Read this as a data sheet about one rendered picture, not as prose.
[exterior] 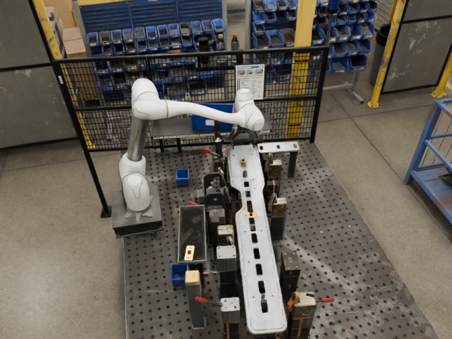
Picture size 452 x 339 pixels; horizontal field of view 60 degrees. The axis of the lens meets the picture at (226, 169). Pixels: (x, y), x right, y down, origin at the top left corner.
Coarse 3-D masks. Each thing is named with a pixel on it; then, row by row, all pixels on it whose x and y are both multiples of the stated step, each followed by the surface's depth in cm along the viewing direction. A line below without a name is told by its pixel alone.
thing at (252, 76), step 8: (240, 64) 276; (248, 64) 276; (256, 64) 276; (264, 64) 277; (240, 72) 280; (248, 72) 280; (256, 72) 281; (264, 72) 281; (240, 80) 284; (248, 80) 285; (256, 80) 285; (264, 80) 285; (240, 88) 289; (248, 88) 289; (256, 88) 290; (264, 88) 290; (256, 96) 294
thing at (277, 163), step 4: (272, 160) 260; (276, 160) 260; (280, 160) 261; (272, 164) 257; (276, 164) 258; (280, 164) 258; (268, 168) 260; (272, 168) 259; (276, 168) 260; (280, 168) 260; (268, 172) 262; (272, 172) 262; (276, 172) 263; (280, 172) 262; (268, 176) 264; (272, 176) 264; (276, 176) 265; (280, 176) 267; (268, 180) 269; (264, 196) 283
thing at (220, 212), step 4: (212, 212) 224; (216, 212) 223; (220, 212) 223; (224, 212) 223; (220, 216) 221; (224, 216) 221; (220, 220) 223; (224, 220) 223; (220, 224) 225; (224, 224) 225; (212, 240) 237; (212, 248) 249; (212, 252) 246; (212, 256) 245
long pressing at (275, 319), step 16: (256, 160) 268; (240, 176) 256; (256, 176) 256; (240, 192) 245; (256, 192) 245; (256, 208) 235; (240, 224) 226; (256, 224) 226; (240, 240) 217; (240, 256) 209; (272, 256) 209; (272, 272) 202; (256, 288) 195; (272, 288) 195; (256, 304) 189; (272, 304) 189; (256, 320) 183; (272, 320) 183
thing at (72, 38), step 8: (48, 8) 482; (48, 16) 462; (56, 16) 489; (64, 32) 501; (72, 32) 501; (80, 32) 500; (64, 40) 483; (72, 40) 482; (80, 40) 482; (72, 48) 466; (80, 48) 465; (72, 56) 458; (80, 56) 461; (72, 64) 463; (80, 64) 466; (80, 72) 472; (88, 72) 476; (80, 80) 479; (88, 80) 482; (80, 88) 485; (88, 96) 496; (96, 96) 502
